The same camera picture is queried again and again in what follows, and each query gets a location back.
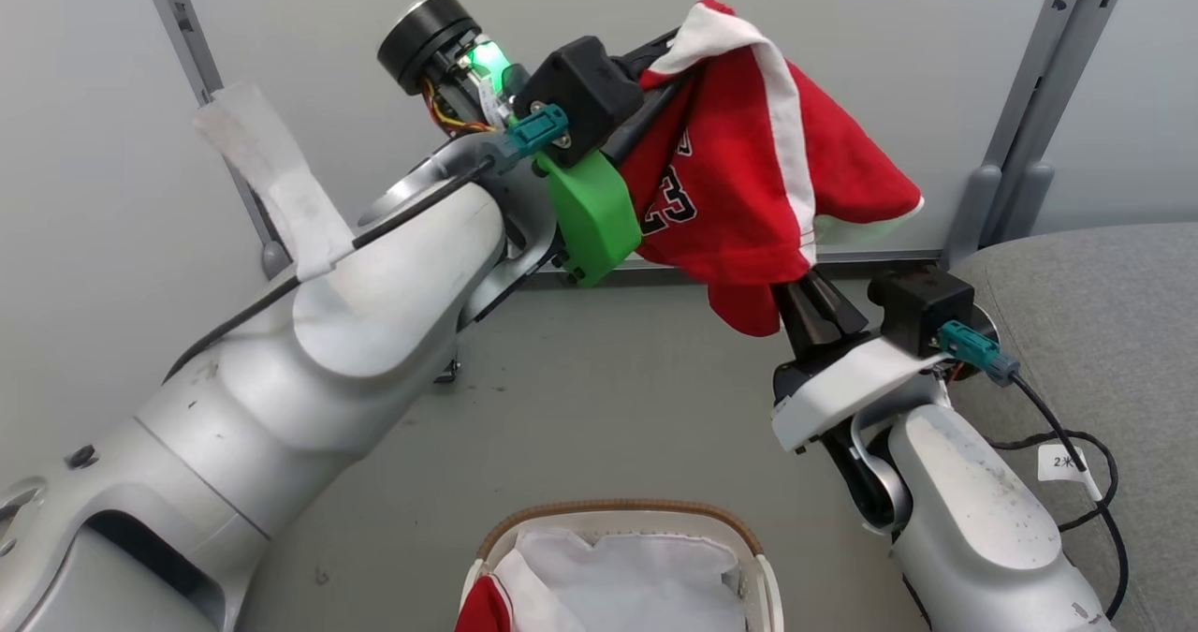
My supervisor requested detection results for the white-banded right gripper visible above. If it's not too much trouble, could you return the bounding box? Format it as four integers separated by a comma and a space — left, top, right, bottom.
771, 268, 948, 455

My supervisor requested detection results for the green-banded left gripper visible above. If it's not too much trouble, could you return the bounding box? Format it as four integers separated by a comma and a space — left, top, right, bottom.
457, 31, 698, 288

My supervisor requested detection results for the red jersey with lettering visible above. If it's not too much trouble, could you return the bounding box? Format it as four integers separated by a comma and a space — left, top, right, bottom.
456, 566, 518, 632

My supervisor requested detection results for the white laundry basket brown rim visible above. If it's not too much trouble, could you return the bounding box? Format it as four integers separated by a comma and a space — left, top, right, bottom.
459, 499, 785, 632

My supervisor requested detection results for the white cloth basket liner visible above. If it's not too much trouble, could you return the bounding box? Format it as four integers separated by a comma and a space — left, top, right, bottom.
491, 529, 750, 632

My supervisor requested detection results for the grey fabric sofa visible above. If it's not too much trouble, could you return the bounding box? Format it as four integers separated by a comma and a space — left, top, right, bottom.
945, 223, 1198, 632

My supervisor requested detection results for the white tape strip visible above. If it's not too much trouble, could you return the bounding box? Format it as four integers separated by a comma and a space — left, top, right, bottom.
192, 82, 357, 283

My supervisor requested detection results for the teal left cable connector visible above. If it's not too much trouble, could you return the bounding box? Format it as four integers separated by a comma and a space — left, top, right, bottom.
487, 105, 570, 174

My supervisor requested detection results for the teal cable connector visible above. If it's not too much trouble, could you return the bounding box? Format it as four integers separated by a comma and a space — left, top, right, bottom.
487, 105, 570, 174
939, 321, 1021, 388

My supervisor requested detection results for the teal right cable connector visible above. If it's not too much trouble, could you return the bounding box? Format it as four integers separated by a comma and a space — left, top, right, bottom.
939, 321, 1021, 388

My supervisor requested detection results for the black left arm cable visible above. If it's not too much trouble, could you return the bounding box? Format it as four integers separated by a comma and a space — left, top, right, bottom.
164, 156, 497, 382

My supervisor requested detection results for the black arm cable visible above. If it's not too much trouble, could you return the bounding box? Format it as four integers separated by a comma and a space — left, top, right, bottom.
164, 156, 497, 382
983, 370, 1130, 620

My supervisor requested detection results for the white cable label tag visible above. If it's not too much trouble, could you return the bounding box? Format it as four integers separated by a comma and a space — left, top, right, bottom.
1037, 445, 1105, 502

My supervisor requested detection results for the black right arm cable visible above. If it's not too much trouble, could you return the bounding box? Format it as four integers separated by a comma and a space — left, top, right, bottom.
983, 370, 1130, 620

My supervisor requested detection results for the grey double partition post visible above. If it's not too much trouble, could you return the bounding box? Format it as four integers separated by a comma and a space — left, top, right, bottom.
941, 0, 1138, 270

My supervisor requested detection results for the grey partition post with foot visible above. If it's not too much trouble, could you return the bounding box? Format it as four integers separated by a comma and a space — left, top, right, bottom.
134, 0, 291, 279

